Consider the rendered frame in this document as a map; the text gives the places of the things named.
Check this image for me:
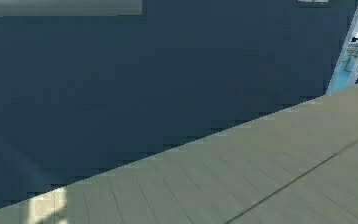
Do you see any grey framed wall picture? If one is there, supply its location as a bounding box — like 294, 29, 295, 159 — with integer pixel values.
0, 0, 143, 18

